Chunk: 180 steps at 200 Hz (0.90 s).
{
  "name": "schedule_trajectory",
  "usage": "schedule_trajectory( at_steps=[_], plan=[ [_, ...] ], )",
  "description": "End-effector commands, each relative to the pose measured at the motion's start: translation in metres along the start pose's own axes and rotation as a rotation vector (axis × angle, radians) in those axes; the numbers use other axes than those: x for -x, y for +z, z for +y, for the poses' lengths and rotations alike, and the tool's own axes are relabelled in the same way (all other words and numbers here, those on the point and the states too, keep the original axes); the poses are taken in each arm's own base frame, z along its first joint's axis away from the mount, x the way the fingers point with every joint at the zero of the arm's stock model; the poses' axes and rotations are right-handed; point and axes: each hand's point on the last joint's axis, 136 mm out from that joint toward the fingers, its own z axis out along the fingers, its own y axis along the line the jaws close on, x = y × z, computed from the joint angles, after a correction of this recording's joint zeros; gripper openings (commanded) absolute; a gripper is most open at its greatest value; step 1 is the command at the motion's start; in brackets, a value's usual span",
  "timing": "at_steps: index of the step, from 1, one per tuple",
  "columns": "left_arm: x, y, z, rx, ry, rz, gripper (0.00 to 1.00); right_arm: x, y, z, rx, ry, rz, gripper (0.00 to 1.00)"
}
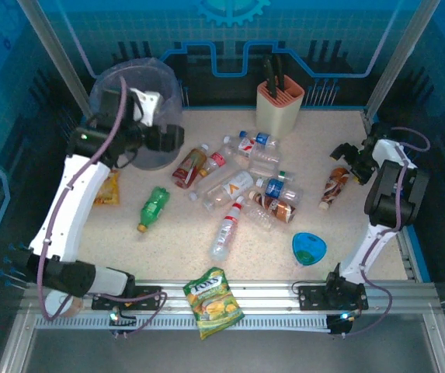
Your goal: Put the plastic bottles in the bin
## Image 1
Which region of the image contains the amber tea bottle red label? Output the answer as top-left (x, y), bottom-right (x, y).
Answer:
top-left (171, 143), bottom-right (210, 190)

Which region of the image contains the brown chocolate drink bottle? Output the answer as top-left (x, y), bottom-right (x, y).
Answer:
top-left (318, 166), bottom-right (350, 211)
top-left (248, 189), bottom-right (297, 225)

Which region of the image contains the clear bottle orange cap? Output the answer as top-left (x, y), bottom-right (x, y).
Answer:
top-left (198, 144), bottom-right (235, 179)

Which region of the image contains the plain clear bottle white cap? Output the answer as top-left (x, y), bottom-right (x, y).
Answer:
top-left (188, 169), bottom-right (242, 202)

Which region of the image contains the green plastic bottle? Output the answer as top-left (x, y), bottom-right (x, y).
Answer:
top-left (136, 186), bottom-right (171, 234)

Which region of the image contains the clear bottle red white label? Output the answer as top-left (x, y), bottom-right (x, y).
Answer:
top-left (223, 134), bottom-right (258, 159)

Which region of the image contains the clear bottle blue label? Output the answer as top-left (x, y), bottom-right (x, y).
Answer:
top-left (256, 176), bottom-right (304, 205)
top-left (239, 131), bottom-right (281, 148)

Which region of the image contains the large clear bottle orange logo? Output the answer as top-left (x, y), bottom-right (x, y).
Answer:
top-left (202, 170), bottom-right (255, 211)

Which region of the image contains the tall clear bottle red label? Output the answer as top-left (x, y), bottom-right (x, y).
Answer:
top-left (209, 195), bottom-right (246, 262)

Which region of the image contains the grey bin with plastic liner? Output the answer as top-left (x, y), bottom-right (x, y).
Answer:
top-left (89, 58), bottom-right (184, 171)

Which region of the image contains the yellow snack packet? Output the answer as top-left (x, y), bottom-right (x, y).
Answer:
top-left (92, 169), bottom-right (121, 206)

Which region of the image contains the beige knife block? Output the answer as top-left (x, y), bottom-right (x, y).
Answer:
top-left (256, 73), bottom-right (306, 139)

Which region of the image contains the blue triangular plastic container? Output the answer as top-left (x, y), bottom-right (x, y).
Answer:
top-left (291, 232), bottom-right (329, 267)

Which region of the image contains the green candy bag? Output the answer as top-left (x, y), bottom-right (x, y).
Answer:
top-left (183, 267), bottom-right (245, 341)

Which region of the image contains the slotted aluminium strip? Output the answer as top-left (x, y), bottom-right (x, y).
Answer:
top-left (35, 315), bottom-right (332, 331)

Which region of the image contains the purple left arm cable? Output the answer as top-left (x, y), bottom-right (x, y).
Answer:
top-left (37, 75), bottom-right (169, 339)

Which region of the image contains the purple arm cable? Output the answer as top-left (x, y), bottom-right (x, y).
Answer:
top-left (37, 75), bottom-right (169, 339)
top-left (338, 126), bottom-right (431, 339)

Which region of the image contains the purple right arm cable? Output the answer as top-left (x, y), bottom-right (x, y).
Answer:
top-left (338, 126), bottom-right (431, 339)

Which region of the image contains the aluminium frame post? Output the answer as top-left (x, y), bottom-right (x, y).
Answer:
top-left (363, 0), bottom-right (440, 117)
top-left (16, 0), bottom-right (95, 117)

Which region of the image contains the black handled knife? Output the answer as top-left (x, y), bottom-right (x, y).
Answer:
top-left (261, 54), bottom-right (280, 96)
top-left (274, 54), bottom-right (287, 89)

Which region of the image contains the black cable connector block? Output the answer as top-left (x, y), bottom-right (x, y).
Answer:
top-left (326, 312), bottom-right (353, 337)
top-left (108, 310), bottom-right (137, 337)

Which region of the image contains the aluminium frame rail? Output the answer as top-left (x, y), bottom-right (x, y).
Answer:
top-left (19, 281), bottom-right (439, 315)

